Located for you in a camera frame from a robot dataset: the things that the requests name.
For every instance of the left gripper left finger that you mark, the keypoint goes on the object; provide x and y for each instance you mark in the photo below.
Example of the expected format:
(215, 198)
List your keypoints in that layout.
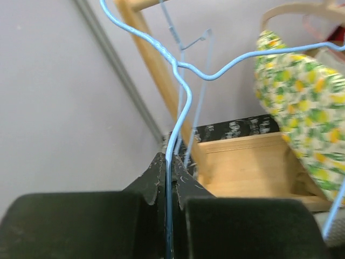
(151, 185)

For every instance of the pink wire hanger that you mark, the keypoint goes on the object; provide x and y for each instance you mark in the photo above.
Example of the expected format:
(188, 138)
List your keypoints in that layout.
(319, 32)

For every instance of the lemon print skirt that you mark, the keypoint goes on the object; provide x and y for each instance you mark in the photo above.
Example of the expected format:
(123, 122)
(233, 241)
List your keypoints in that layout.
(306, 99)

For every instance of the white plastic mesh basket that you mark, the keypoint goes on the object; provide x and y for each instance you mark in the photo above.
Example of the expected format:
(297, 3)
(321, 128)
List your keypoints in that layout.
(335, 236)

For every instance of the wooden clothes rack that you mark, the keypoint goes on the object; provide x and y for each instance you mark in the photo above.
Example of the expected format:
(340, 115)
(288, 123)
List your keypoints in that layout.
(255, 166)

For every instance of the plain red skirt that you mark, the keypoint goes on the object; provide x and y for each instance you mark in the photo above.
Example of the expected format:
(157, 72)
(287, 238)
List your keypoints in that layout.
(337, 36)

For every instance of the wooden hanger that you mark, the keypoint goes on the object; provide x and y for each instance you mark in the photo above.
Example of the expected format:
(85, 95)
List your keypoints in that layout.
(326, 9)

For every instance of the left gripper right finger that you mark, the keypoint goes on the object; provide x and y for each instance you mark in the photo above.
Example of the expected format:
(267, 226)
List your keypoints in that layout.
(184, 187)

